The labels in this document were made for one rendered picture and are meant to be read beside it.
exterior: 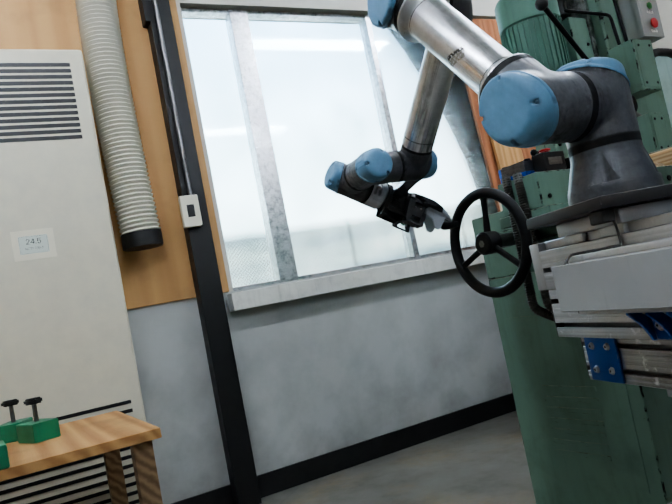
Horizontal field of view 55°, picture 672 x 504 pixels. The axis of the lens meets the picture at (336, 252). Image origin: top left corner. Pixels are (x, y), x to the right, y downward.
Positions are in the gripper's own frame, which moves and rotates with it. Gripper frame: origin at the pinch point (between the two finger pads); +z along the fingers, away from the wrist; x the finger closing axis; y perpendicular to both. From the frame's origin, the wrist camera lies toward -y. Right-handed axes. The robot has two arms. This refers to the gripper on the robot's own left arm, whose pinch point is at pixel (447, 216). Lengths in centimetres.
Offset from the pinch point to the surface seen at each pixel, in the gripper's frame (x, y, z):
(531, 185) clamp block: 16.9, -9.1, 12.3
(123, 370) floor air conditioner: -98, 53, -55
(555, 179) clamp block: 18.8, -12.6, 18.0
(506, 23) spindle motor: 7, -61, 3
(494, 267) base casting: -13.6, 2.2, 27.5
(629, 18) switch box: 19, -75, 37
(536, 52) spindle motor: 12, -52, 11
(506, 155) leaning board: -112, -104, 96
